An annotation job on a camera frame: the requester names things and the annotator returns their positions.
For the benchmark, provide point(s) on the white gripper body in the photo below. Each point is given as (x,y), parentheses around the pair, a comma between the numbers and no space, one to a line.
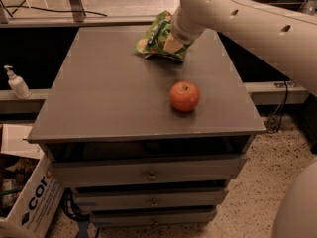
(182,31)

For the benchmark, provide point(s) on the white cardboard box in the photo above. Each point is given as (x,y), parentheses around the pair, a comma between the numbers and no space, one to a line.
(30,194)

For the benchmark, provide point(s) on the green rice chip bag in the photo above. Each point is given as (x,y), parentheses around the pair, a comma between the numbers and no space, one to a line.
(157,32)

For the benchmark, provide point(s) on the green jalapeno chip bag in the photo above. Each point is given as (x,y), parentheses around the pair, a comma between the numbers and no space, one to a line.
(158,50)

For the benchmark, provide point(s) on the white pump bottle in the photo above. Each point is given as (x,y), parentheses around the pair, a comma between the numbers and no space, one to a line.
(17,84)

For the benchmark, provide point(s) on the metal window frame rail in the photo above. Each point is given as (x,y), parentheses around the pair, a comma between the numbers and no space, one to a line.
(99,17)

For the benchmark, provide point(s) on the grey drawer cabinet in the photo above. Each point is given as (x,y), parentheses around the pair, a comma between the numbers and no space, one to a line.
(115,140)

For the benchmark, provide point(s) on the red apple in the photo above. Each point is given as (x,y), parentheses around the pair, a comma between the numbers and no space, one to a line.
(184,96)

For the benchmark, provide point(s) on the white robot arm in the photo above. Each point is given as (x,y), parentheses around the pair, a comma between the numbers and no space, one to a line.
(286,40)

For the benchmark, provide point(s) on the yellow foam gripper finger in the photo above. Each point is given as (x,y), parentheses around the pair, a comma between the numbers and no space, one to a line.
(172,44)

